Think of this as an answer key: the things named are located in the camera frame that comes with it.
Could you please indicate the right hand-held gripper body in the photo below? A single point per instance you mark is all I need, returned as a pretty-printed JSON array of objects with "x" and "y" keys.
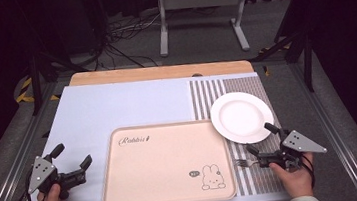
[{"x": 300, "y": 143}]

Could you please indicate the beige tray with rabbit print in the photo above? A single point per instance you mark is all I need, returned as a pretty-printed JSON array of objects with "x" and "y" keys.
[{"x": 166, "y": 163}]

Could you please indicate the white table cover sheet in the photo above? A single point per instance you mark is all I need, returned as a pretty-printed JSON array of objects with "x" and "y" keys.
[{"x": 116, "y": 103}]

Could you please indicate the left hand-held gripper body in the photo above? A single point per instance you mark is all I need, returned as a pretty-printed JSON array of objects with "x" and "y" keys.
[{"x": 41, "y": 171}]

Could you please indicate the white round plate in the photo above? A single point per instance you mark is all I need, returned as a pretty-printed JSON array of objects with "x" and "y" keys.
[{"x": 240, "y": 115}]

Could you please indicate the grey striped placemat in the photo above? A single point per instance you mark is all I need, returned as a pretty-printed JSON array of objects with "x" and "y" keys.
[{"x": 255, "y": 85}]

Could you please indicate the silver fork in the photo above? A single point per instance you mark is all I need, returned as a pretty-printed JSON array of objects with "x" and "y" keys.
[{"x": 241, "y": 163}]

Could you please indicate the person's right hand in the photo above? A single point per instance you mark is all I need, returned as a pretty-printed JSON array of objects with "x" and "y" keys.
[{"x": 295, "y": 180}]

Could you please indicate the aluminium floor rail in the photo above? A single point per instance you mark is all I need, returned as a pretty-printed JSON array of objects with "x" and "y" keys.
[
  {"x": 16, "y": 168},
  {"x": 334, "y": 134}
]

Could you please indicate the black tripod stand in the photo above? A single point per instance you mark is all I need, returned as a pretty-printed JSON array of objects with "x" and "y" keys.
[
  {"x": 307, "y": 63},
  {"x": 35, "y": 85}
]

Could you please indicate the yellow black floor tape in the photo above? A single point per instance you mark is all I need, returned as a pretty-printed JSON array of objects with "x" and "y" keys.
[{"x": 25, "y": 84}]

